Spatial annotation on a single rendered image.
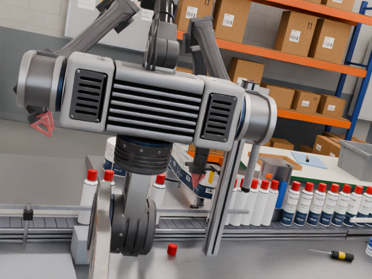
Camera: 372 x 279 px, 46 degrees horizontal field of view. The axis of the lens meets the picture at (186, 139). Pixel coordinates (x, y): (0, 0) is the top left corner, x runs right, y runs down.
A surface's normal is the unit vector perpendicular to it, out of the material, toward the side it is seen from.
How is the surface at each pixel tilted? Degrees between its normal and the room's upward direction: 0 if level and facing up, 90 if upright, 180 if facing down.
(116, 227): 73
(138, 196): 90
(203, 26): 43
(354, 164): 95
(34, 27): 90
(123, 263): 0
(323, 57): 90
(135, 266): 0
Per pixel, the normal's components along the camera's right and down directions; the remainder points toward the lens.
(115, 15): 0.59, -0.15
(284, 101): 0.19, 0.28
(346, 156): -0.96, -0.04
